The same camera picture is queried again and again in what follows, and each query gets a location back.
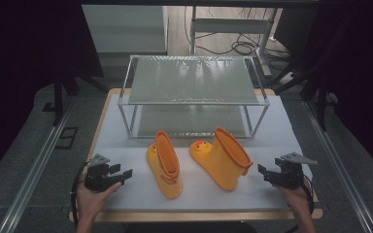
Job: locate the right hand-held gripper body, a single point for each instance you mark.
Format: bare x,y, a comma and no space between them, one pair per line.
289,176

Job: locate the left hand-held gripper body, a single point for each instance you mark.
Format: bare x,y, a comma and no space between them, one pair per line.
97,178

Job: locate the yellow duck rain boot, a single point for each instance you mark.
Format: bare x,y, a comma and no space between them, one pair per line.
220,161
165,168

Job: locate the two-tier metal shoe rack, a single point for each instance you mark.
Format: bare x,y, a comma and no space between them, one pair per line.
192,81

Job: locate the person's left hand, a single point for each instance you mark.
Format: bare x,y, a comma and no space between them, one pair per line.
92,200

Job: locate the person's right hand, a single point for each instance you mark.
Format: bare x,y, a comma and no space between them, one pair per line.
296,199

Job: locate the white table mat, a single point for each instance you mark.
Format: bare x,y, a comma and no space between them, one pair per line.
207,199

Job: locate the wooden table board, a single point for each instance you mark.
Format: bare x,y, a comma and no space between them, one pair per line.
187,216

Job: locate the black metal stand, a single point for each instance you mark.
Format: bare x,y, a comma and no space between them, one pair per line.
58,97
320,97

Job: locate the grey cabinet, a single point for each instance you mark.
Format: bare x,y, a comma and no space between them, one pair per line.
124,29

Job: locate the black rectangular floor frame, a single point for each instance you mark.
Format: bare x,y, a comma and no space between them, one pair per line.
66,138

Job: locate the aluminium rail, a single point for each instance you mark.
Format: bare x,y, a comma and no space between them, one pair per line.
35,168
340,168

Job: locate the white metal desk frame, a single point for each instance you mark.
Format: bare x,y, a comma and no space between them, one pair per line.
231,25

